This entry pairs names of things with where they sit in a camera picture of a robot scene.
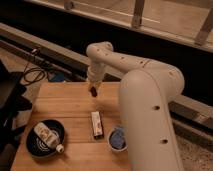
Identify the white cup with blue contents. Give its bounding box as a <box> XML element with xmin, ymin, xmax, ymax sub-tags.
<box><xmin>107</xmin><ymin>125</ymin><xmax>127</xmax><ymax>153</ymax></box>

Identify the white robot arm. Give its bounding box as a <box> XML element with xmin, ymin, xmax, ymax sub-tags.
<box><xmin>86</xmin><ymin>42</ymin><xmax>185</xmax><ymax>171</ymax></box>

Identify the dark red pepper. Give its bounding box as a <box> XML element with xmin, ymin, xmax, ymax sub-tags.
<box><xmin>89</xmin><ymin>87</ymin><xmax>98</xmax><ymax>97</ymax></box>

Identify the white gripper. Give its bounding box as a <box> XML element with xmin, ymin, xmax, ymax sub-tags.
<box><xmin>87</xmin><ymin>63</ymin><xmax>105</xmax><ymax>90</ymax></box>

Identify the black round bowl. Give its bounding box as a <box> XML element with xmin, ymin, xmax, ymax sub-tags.
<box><xmin>26</xmin><ymin>119</ymin><xmax>65</xmax><ymax>158</ymax></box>

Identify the black cable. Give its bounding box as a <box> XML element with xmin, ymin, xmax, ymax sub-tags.
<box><xmin>21</xmin><ymin>62</ymin><xmax>48</xmax><ymax>85</ymax></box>

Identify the small white bottle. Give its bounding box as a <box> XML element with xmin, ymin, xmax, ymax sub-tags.
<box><xmin>34</xmin><ymin>122</ymin><xmax>64</xmax><ymax>153</ymax></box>

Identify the rectangular snack bar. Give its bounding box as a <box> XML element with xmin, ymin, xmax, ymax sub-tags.
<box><xmin>91</xmin><ymin>111</ymin><xmax>104</xmax><ymax>139</ymax></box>

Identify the black chair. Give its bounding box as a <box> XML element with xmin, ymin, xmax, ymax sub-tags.
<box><xmin>0</xmin><ymin>60</ymin><xmax>32</xmax><ymax>171</ymax></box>

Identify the blue object on floor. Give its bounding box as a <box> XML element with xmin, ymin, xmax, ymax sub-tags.
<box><xmin>50</xmin><ymin>73</ymin><xmax>65</xmax><ymax>82</ymax></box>

